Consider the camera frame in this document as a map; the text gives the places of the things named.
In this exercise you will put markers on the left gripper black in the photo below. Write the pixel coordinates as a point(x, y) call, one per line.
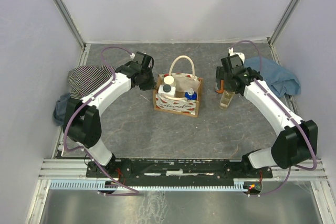
point(148, 83)

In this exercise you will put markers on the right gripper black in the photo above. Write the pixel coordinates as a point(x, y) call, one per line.
point(224, 82)

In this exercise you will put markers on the orange pump bottle blue top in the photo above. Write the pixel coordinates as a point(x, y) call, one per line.
point(220, 87)

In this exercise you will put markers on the clear amber liquid bottle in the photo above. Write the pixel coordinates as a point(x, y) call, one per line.
point(226, 99)

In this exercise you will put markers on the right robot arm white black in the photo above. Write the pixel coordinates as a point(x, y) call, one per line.
point(296, 142)

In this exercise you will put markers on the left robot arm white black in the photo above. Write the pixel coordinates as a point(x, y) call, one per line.
point(82, 118)

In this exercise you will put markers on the pale green bottle cream cap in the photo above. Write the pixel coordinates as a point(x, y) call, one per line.
point(169, 80)

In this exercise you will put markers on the white bottle dark grey cap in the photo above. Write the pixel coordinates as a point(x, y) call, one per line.
point(167, 90)

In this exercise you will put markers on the blue pump bottle front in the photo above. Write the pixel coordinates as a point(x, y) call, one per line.
point(190, 94)

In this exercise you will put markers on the blue cloth right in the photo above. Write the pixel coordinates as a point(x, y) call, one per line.
point(280, 80)

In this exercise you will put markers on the striped black white cloth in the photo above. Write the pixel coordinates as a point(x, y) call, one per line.
point(84, 80)

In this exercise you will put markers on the dark blue cloth left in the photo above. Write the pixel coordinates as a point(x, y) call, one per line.
point(60, 109)

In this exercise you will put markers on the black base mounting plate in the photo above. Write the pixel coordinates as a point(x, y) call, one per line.
point(182, 172)

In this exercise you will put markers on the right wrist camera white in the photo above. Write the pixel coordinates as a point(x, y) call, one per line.
point(241, 55)

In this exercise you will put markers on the right aluminium corner post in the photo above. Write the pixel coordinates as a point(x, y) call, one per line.
point(283, 21)

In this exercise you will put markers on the aluminium corner post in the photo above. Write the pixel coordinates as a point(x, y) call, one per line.
point(283, 21)
point(69, 22)

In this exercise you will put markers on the aluminium frame rail front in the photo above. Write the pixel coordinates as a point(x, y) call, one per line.
point(78, 169)

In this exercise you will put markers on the left aluminium corner post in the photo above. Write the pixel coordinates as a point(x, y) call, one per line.
point(69, 22)

